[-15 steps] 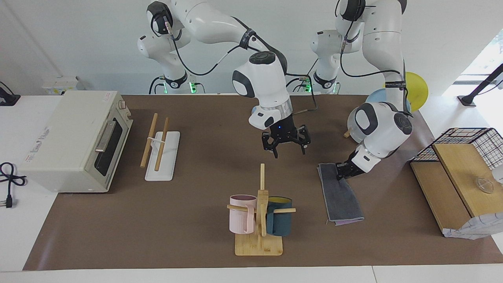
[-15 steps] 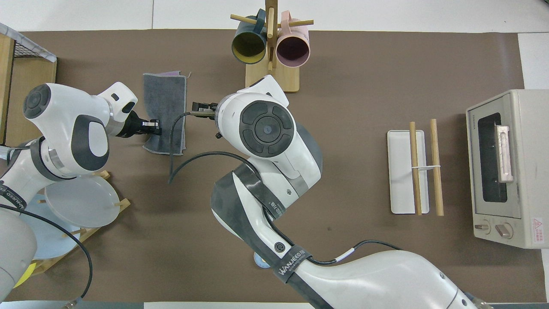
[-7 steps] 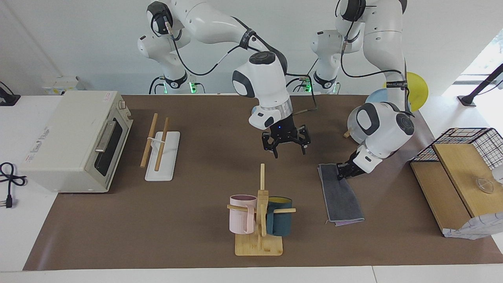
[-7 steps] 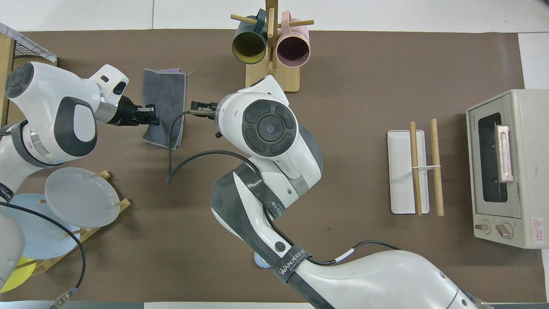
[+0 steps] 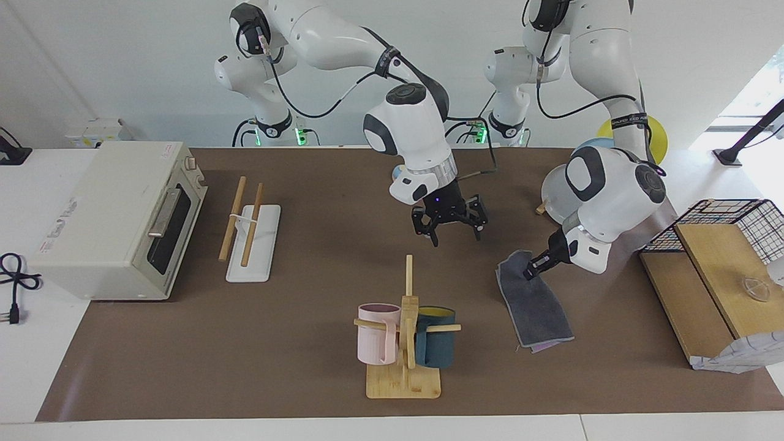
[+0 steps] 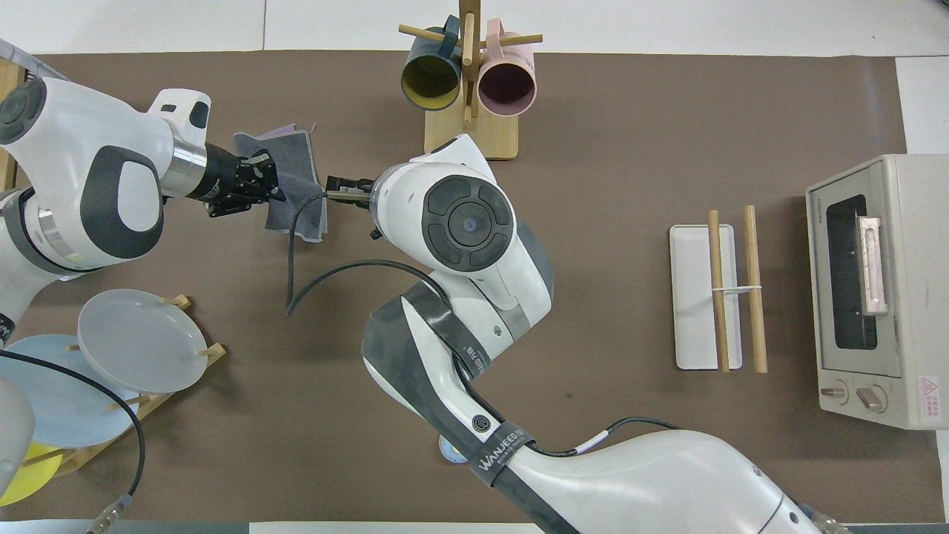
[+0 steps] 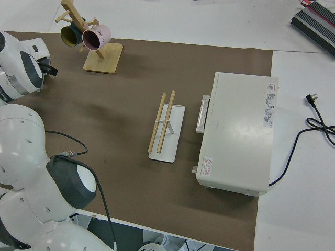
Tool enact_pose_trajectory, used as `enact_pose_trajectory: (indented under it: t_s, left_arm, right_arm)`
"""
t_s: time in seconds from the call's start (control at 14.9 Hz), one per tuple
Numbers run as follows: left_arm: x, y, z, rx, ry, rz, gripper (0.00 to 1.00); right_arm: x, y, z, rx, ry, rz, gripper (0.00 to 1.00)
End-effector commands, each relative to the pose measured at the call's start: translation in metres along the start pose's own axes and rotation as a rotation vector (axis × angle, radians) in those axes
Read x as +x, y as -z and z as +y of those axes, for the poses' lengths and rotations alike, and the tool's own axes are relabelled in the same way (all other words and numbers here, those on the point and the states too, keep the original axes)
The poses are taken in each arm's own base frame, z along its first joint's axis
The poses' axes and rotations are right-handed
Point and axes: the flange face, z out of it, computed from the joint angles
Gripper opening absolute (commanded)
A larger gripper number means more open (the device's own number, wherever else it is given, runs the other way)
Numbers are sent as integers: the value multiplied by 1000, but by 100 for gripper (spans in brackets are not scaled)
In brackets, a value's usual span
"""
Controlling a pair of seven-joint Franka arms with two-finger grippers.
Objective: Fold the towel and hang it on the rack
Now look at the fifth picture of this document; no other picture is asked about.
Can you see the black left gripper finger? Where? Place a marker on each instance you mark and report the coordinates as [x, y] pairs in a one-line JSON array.
[[540, 260], [533, 272]]

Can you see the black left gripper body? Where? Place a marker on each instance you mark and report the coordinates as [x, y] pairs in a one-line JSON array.
[[558, 251]]

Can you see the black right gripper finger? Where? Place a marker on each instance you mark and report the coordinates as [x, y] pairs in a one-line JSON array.
[[479, 214], [425, 226]]

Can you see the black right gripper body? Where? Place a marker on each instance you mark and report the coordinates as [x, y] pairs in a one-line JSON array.
[[450, 208]]

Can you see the purple and grey towel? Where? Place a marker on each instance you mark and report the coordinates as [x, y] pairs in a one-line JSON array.
[[536, 312]]

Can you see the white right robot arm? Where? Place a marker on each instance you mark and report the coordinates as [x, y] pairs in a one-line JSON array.
[[410, 135]]

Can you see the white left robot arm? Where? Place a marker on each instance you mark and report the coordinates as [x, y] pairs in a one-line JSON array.
[[612, 190]]

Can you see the white towel rack wooden bars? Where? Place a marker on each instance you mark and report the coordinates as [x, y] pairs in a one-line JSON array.
[[251, 269]]

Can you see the grey plate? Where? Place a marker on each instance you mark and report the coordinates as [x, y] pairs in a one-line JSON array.
[[554, 196]]

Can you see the small blue jar wooden knob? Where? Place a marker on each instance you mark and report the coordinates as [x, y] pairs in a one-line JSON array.
[[397, 173]]

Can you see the light blue plate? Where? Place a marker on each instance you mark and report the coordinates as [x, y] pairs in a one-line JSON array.
[[594, 145]]

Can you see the brown table mat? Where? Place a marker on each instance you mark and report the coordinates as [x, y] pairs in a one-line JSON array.
[[306, 245]]

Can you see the dark teal mug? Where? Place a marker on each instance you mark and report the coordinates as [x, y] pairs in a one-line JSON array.
[[438, 349]]

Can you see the pink mug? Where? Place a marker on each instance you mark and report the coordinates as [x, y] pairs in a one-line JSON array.
[[373, 343]]

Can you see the wooden board shelf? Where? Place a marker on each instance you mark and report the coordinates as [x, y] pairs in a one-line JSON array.
[[686, 294]]

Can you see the yellow plate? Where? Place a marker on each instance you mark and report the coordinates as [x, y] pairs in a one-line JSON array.
[[655, 131]]

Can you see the wooden mug tree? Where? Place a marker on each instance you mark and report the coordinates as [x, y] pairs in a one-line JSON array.
[[404, 386]]

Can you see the black stand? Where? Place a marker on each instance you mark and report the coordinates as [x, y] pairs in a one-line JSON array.
[[729, 156]]

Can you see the white patterned paper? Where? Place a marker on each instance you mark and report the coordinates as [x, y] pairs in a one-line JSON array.
[[741, 358]]

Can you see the beige toaster oven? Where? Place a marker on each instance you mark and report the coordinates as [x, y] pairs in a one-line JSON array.
[[104, 214]]

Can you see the white power strip box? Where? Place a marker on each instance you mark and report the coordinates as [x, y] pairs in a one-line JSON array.
[[92, 131]]

